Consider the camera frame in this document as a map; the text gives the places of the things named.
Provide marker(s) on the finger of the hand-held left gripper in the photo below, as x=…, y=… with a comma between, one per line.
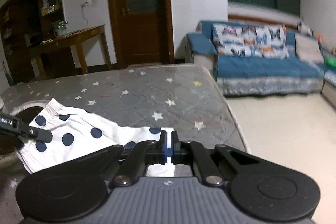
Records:
x=39, y=134

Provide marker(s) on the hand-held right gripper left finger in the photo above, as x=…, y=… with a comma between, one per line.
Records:
x=164, y=150

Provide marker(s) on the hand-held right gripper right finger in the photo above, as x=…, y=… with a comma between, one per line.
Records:
x=172, y=151

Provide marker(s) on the white polka dot garment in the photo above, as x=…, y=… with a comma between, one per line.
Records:
x=78, y=129

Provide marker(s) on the grey star quilted table cover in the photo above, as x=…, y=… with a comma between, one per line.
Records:
x=136, y=98

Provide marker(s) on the dark wooden shelf cabinet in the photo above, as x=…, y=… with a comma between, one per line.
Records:
x=23, y=24

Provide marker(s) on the wooden side table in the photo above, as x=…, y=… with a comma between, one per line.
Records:
x=78, y=35

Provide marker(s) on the glass jar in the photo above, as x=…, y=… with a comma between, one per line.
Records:
x=59, y=28

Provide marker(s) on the blue fabric sofa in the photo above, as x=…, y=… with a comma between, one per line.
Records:
x=262, y=69

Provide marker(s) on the brown wooden door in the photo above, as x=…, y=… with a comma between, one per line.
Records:
x=139, y=29

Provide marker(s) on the butterfly print pillow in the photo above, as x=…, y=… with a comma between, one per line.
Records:
x=249, y=40

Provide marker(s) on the beige cushion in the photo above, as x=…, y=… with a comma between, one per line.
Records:
x=308, y=48

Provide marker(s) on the black and white plush toy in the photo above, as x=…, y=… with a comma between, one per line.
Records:
x=304, y=28

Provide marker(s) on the green toy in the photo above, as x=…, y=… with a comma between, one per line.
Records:
x=331, y=61

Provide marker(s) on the white wall socket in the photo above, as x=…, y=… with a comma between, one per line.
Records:
x=87, y=2

